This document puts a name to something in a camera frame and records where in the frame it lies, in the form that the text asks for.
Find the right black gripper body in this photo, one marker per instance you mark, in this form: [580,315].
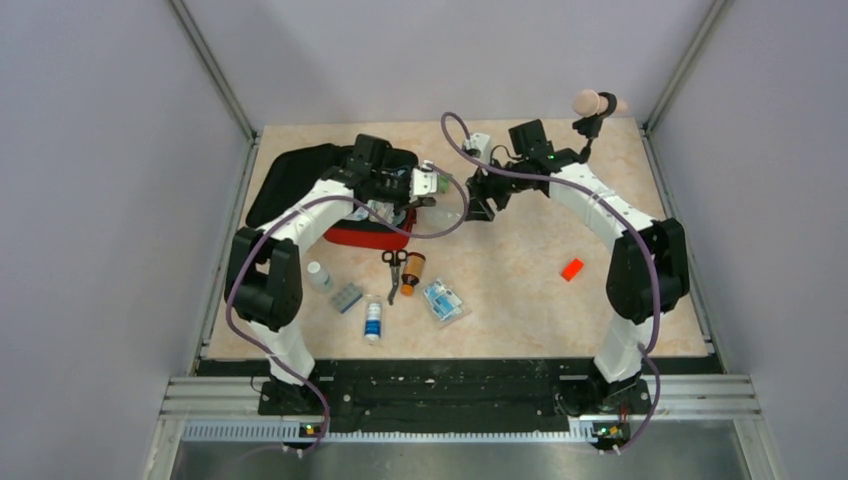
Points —
[522,185]

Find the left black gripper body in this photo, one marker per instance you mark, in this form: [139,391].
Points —
[381,192]

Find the blue white plaster packet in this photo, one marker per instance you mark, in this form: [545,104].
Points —
[443,302]

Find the blue cotton swab bag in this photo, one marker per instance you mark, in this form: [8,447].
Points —
[399,179]

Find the white blue dressing pouch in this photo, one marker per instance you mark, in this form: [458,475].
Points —
[378,210]

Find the teal gauze packet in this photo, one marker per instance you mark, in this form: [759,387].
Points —
[438,218]

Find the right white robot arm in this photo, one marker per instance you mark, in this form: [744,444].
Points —
[648,272]

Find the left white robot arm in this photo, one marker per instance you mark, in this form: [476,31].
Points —
[264,287]

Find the red black medicine kit bag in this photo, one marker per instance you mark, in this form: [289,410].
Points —
[303,192]

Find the amber medicine bottle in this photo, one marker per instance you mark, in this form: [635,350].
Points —
[412,273]

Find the small green box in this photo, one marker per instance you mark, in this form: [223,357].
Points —
[444,183]

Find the black microphone stand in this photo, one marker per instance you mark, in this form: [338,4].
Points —
[593,108]

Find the orange red block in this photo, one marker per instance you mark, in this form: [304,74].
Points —
[572,269]

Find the clear white cap bottle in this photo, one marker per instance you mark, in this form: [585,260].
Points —
[319,277]

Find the grey blue pill blister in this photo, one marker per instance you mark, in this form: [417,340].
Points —
[346,298]

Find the white blue spray bottle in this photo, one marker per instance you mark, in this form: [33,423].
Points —
[373,319]

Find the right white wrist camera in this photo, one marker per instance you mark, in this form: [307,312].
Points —
[479,146]

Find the black handled scissors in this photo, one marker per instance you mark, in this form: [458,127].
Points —
[395,259]

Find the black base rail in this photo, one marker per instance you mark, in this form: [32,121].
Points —
[456,396]

